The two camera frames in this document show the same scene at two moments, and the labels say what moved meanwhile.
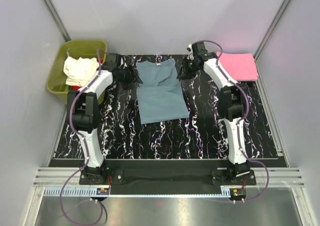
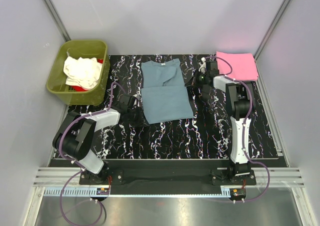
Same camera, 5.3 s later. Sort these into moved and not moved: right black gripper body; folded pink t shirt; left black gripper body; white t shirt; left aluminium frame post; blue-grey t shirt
Moved: left black gripper body; right black gripper body
Not moved: white t shirt; blue-grey t shirt; folded pink t shirt; left aluminium frame post
